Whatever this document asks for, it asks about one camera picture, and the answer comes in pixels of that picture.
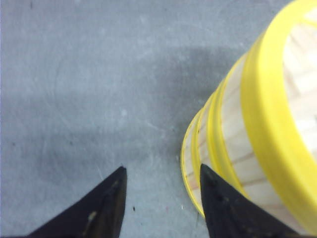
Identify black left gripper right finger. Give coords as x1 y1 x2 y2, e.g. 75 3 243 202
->
200 164 297 238

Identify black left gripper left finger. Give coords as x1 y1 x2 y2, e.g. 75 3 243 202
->
28 167 127 238

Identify bamboo steamer drawer with buns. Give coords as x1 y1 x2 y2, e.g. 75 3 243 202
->
192 95 214 186

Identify woven bamboo steamer lid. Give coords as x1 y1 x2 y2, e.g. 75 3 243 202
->
240 0 317 235

